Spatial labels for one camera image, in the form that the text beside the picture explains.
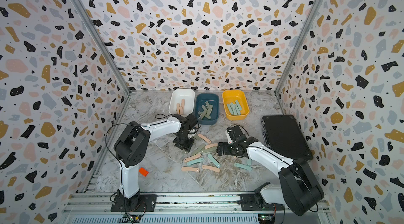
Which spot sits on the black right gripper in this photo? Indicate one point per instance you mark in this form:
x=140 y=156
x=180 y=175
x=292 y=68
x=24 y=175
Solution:
x=224 y=148

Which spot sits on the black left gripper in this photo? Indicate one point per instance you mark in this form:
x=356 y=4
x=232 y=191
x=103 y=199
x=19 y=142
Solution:
x=189 y=147

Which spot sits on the pink knife diagonal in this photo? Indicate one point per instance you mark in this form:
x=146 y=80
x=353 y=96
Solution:
x=208 y=141

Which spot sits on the mint knife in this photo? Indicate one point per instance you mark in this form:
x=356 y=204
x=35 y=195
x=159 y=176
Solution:
x=235 y=109
x=195 y=161

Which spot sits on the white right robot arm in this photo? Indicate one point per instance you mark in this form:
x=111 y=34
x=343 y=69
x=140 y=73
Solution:
x=299 y=189

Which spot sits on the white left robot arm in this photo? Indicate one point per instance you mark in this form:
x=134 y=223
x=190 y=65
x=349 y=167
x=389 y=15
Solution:
x=131 y=146

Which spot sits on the white storage box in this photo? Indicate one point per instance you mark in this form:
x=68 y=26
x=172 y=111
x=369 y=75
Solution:
x=177 y=96

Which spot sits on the yellow storage box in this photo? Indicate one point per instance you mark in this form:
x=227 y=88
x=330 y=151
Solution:
x=235 y=97

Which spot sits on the dark teal storage box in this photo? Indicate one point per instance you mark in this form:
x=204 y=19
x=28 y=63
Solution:
x=201 y=111

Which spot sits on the mint knife horizontal right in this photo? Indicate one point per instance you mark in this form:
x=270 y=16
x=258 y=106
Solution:
x=242 y=166

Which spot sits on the black case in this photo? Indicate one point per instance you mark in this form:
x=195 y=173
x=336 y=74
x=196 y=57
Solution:
x=282 y=134

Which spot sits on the orange block large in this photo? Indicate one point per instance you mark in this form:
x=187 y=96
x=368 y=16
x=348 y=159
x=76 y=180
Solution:
x=143 y=172

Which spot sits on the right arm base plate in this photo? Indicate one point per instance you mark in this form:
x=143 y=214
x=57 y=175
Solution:
x=253 y=202

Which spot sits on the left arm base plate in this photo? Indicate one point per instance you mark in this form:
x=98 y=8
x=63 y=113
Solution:
x=141 y=202

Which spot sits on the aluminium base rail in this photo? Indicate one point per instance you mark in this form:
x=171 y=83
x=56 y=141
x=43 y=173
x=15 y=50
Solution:
x=188 y=208

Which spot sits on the aluminium frame post left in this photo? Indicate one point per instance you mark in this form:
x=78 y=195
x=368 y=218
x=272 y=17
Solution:
x=101 y=45

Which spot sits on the aluminium frame post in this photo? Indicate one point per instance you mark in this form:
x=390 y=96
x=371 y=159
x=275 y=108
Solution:
x=308 y=23
x=101 y=45

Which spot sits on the aluminium frame post right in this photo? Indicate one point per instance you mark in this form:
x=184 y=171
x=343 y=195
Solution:
x=308 y=23

